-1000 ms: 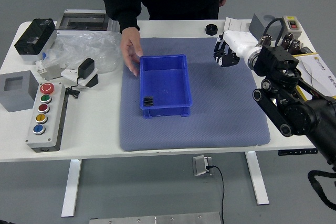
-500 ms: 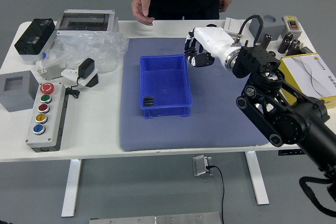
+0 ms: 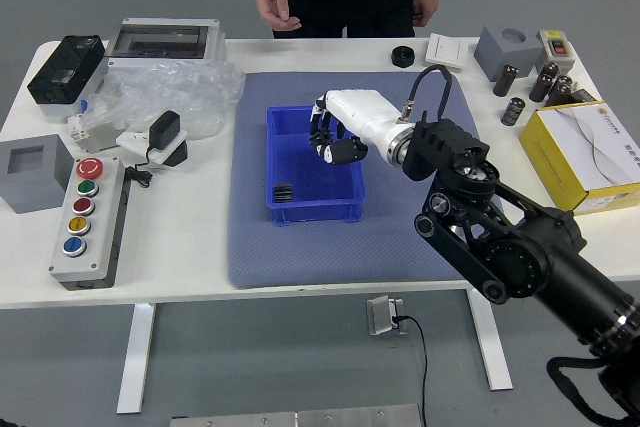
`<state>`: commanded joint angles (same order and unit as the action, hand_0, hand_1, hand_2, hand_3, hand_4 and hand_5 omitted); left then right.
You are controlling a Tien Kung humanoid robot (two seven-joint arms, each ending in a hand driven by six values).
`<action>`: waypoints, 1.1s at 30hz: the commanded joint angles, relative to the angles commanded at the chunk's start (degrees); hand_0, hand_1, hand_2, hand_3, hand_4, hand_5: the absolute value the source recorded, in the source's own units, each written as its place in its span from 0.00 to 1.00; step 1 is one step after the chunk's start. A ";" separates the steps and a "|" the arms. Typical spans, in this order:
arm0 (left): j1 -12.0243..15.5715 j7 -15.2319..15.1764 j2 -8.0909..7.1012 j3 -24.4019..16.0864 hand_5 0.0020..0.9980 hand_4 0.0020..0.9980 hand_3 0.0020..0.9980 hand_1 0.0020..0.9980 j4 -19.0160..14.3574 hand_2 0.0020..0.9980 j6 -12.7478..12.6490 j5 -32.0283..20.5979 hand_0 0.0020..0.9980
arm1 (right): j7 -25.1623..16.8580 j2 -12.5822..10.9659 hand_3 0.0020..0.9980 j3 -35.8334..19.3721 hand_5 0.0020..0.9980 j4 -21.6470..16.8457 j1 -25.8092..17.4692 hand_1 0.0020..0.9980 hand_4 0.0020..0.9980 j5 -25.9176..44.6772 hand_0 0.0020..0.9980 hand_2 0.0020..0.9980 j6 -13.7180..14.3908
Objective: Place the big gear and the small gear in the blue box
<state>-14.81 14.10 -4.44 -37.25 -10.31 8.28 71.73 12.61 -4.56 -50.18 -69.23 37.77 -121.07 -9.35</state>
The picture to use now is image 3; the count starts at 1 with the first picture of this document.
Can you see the person's left hand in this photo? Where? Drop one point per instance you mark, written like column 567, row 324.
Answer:
column 425, row 7

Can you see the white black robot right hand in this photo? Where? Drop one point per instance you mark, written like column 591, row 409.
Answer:
column 360, row 109

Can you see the blue plastic box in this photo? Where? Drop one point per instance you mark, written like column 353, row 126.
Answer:
column 300, row 172

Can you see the big black gear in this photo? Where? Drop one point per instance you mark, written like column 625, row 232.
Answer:
column 283, row 194

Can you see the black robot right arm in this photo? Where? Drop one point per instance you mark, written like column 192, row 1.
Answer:
column 450, row 147

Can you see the clear-lid white distribution box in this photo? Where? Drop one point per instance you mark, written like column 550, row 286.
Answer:
column 160, row 42

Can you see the yellow white carton box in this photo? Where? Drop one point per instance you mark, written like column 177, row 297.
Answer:
column 575, row 147

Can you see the grey five-button control box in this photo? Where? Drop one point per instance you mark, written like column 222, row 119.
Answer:
column 100, row 227

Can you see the black round knob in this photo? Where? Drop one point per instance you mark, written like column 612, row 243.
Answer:
column 403, row 56

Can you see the grey block with round hole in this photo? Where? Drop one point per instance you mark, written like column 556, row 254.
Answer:
column 505, row 54

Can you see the dark brown capacitor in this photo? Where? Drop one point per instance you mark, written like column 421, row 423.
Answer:
column 540, row 88
column 505, row 79
column 549, row 69
column 514, row 110
column 560, row 90

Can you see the clear plastic bag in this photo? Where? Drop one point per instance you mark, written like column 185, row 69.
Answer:
column 175, row 92

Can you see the grey-blue mat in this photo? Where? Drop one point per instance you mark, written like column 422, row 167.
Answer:
column 350, row 252

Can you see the black power adapter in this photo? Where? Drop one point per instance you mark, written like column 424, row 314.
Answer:
column 164, row 129

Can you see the small black flat part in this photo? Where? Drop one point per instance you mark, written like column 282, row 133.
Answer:
column 584, row 96

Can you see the white socket plate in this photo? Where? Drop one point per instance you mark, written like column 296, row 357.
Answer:
column 131, row 141

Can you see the silver floor outlet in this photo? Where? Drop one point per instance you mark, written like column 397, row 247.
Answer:
column 382, row 314

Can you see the white circuit breaker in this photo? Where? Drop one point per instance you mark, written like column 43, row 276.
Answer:
column 97, row 139

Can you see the white table leg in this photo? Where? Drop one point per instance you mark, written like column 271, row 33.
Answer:
column 492, row 347
column 137, row 357

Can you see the grey block with square hole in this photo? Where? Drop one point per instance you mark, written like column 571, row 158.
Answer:
column 45, row 187

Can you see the silver metal plate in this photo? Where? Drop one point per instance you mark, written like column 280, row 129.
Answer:
column 300, row 418

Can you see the white wall switch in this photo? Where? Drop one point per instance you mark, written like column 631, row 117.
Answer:
column 446, row 51

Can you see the beige red-black switch box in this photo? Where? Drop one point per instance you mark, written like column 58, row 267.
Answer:
column 556, row 49

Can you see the black-lid grey enclosure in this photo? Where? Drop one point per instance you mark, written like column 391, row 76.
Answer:
column 65, row 72

